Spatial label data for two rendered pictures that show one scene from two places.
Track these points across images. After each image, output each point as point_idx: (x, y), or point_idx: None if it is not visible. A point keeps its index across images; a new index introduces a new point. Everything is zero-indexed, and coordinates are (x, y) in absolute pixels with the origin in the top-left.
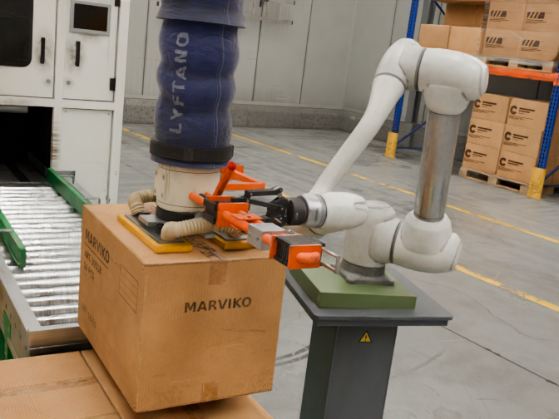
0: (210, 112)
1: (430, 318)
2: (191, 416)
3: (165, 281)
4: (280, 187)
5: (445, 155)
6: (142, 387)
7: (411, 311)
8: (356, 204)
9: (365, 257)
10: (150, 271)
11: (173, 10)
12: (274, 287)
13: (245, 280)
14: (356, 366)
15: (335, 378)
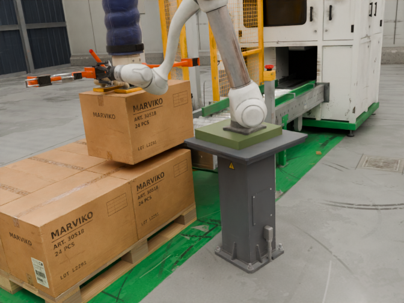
0: (110, 29)
1: (233, 156)
2: (118, 168)
3: (85, 101)
4: (107, 61)
5: (218, 41)
6: (88, 145)
7: (232, 150)
8: (134, 70)
9: (231, 114)
10: (80, 96)
11: None
12: (122, 111)
13: (110, 106)
14: (229, 183)
15: (222, 187)
